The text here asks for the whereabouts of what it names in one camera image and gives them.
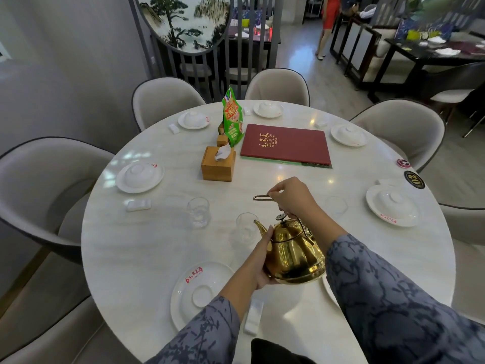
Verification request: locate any person's left hand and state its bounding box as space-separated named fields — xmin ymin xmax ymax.
xmin=242 ymin=224 xmax=280 ymax=291

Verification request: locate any person's right hand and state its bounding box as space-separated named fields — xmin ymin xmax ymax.
xmin=266 ymin=177 xmax=323 ymax=224

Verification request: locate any gold metal teapot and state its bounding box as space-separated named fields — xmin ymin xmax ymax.
xmin=253 ymin=194 xmax=327 ymax=285

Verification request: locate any person's right forearm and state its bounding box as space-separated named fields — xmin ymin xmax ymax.
xmin=309 ymin=214 xmax=485 ymax=364

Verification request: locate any person's left forearm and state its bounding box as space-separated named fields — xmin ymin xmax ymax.
xmin=146 ymin=269 xmax=263 ymax=364

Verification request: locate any clear drinking glass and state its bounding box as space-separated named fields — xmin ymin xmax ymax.
xmin=325 ymin=196 xmax=349 ymax=217
xmin=235 ymin=212 xmax=262 ymax=245
xmin=187 ymin=197 xmax=211 ymax=229

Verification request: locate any red menu folder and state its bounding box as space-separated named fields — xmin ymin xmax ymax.
xmin=240 ymin=123 xmax=333 ymax=169

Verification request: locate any wooden tissue box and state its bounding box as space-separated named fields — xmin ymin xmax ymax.
xmin=200 ymin=146 xmax=236 ymax=183

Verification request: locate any white tissue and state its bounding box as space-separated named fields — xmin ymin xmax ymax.
xmin=214 ymin=143 xmax=232 ymax=163

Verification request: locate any white plate with red print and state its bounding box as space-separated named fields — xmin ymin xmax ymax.
xmin=170 ymin=261 xmax=236 ymax=332

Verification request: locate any green snack bag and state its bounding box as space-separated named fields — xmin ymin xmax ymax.
xmin=221 ymin=86 xmax=245 ymax=148

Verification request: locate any grey upholstered chair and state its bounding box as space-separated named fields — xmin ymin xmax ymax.
xmin=245 ymin=67 xmax=311 ymax=107
xmin=439 ymin=202 xmax=485 ymax=324
xmin=131 ymin=76 xmax=207 ymax=133
xmin=0 ymin=136 xmax=115 ymax=264
xmin=349 ymin=98 xmax=446 ymax=173
xmin=0 ymin=293 xmax=142 ymax=364

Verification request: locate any round black table sticker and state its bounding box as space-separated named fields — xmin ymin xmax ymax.
xmin=403 ymin=170 xmax=426 ymax=190

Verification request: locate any grey slatted partition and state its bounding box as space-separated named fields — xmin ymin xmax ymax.
xmin=127 ymin=0 xmax=285 ymax=103

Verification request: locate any dark dining table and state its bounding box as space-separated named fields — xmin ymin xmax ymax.
xmin=367 ymin=36 xmax=485 ymax=104
xmin=227 ymin=20 xmax=282 ymax=69

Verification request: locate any dark framed booth sofa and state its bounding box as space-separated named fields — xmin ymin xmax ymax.
xmin=329 ymin=10 xmax=403 ymax=85

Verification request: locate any dark chair with pale seat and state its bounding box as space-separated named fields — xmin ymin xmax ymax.
xmin=429 ymin=62 xmax=485 ymax=139

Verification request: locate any round landscape painting panel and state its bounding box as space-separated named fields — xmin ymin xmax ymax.
xmin=136 ymin=0 xmax=233 ymax=54

